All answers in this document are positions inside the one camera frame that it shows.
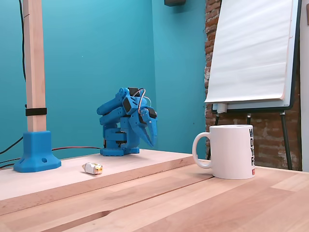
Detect thin black cable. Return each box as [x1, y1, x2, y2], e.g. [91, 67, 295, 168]
[18, 0, 27, 82]
[0, 136, 24, 155]

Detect black strap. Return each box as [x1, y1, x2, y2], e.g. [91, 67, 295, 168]
[25, 108, 48, 117]

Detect flipchart easel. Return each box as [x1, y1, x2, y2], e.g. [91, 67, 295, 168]
[211, 0, 302, 171]

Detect white paper pad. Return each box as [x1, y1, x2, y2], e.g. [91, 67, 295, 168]
[204, 0, 294, 103]

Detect blue post base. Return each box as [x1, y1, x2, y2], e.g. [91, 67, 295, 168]
[13, 130, 62, 174]

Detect light wooden base board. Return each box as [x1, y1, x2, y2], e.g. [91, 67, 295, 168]
[0, 148, 202, 216]

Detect white printed mug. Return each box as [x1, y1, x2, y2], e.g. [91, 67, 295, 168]
[192, 124, 256, 180]

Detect wooden post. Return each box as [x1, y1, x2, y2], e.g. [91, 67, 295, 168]
[22, 0, 47, 133]

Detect white orange sweet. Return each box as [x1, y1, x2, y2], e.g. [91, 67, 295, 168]
[82, 162, 104, 175]

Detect red black power wire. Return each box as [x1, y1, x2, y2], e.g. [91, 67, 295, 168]
[0, 146, 104, 170]

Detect arm servo wire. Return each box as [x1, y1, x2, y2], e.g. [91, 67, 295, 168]
[134, 88, 152, 115]

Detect dark wall box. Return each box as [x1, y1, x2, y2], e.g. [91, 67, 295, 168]
[164, 0, 187, 7]

